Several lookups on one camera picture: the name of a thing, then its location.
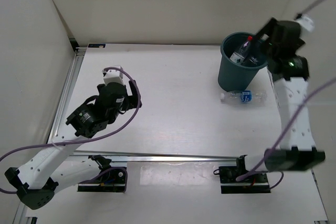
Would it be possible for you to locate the red label plastic bottle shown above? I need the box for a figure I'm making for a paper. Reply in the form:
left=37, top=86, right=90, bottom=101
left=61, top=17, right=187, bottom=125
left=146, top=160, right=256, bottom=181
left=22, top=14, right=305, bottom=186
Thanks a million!
left=230, top=36, right=253, bottom=65

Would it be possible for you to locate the black label plastic bottle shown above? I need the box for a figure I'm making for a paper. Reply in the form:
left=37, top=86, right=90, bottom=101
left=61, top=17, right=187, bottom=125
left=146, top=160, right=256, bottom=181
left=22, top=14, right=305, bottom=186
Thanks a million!
left=242, top=54, right=265, bottom=67

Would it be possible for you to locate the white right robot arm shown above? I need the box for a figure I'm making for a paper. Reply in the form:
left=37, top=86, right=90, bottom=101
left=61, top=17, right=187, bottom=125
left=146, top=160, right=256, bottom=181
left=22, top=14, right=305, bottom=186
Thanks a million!
left=236, top=18, right=326, bottom=182

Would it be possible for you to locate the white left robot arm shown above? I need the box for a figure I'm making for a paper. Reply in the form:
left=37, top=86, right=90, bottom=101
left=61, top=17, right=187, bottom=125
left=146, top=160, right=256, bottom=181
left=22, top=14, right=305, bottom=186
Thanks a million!
left=5, top=80, right=142, bottom=210

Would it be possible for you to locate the dark teal plastic bin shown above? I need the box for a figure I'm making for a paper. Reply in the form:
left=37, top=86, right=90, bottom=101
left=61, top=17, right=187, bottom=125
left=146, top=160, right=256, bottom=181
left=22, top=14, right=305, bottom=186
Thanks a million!
left=217, top=32, right=267, bottom=91

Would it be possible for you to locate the blue sticker on table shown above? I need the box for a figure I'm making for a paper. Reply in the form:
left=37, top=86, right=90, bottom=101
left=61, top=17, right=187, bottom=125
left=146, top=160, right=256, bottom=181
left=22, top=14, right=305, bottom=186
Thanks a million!
left=88, top=44, right=106, bottom=48

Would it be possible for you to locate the clear bottle light blue label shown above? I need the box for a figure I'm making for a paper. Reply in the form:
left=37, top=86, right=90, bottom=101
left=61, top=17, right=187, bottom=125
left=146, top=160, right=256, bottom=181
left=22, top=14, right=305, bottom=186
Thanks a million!
left=220, top=90, right=267, bottom=104

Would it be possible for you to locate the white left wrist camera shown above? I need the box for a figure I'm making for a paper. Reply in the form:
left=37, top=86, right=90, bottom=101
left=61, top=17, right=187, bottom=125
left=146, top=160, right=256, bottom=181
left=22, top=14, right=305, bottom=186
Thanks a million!
left=102, top=68, right=124, bottom=86

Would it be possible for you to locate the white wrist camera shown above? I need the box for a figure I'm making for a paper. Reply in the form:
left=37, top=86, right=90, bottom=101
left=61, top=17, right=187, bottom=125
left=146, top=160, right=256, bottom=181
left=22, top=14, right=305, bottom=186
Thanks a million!
left=295, top=13, right=315, bottom=33
left=102, top=68, right=124, bottom=86

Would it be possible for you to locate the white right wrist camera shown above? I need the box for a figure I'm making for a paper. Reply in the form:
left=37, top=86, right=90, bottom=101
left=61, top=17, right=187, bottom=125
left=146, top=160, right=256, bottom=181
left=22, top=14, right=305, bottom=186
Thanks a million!
left=295, top=13, right=315, bottom=33

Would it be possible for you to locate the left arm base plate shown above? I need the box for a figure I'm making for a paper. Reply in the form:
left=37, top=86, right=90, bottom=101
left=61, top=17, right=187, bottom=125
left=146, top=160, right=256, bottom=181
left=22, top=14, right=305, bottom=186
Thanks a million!
left=77, top=162, right=128, bottom=193

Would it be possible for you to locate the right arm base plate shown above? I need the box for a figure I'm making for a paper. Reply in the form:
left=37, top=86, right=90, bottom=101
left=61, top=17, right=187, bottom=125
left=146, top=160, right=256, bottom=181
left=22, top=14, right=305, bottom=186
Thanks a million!
left=213, top=165, right=271, bottom=194

